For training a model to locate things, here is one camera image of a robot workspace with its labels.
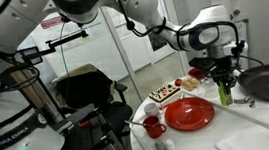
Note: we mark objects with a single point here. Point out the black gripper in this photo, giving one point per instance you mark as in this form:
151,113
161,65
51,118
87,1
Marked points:
224,69

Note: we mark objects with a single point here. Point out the green plastic bottle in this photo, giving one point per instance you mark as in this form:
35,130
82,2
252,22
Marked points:
225,97

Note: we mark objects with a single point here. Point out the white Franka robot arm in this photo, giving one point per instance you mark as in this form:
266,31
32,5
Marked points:
133,1

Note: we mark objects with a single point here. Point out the clear glass jar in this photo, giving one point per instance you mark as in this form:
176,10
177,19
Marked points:
210,88

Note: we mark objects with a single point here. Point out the metal whisk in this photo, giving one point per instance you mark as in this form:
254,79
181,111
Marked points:
244,100

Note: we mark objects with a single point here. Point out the beige bread roll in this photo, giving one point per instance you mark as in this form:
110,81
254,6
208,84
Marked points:
188,86
194,81

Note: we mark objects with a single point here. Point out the red bowl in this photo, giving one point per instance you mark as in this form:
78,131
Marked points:
194,73

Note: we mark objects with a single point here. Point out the red plate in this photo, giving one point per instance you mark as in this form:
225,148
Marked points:
189,114

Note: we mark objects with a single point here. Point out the red tomato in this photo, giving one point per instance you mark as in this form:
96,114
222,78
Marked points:
178,82

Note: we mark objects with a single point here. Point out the white towel with red stripes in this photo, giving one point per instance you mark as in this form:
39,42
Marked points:
252,141

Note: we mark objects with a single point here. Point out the sushi board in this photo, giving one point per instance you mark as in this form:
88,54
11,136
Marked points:
164,92

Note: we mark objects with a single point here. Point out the silver door lock knob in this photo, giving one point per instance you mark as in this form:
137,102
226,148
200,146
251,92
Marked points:
235,12

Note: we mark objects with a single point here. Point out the white mug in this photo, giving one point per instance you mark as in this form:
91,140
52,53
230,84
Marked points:
151,109

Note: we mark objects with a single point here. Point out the person in dark clothes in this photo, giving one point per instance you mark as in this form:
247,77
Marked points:
158,42

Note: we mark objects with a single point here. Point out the white shaker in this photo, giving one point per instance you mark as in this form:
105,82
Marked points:
171,148

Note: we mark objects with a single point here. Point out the red mug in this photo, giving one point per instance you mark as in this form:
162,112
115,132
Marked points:
153,127

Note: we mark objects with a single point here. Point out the gray shaker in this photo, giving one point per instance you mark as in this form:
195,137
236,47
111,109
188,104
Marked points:
160,148

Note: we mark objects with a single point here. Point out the silver knife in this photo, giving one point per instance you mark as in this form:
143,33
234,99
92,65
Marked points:
134,123

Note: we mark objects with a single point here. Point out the black office chair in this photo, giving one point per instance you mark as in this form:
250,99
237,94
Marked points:
118,113

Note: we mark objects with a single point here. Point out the dark jacket with beige lining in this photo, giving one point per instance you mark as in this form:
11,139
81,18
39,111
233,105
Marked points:
85,85

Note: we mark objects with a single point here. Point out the black clamp stand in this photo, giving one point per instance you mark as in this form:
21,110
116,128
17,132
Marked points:
90,136

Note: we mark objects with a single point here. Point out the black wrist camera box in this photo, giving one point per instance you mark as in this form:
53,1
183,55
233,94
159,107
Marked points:
202,65

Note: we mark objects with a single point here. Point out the pink wall sign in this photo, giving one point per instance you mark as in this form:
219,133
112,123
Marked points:
51,22

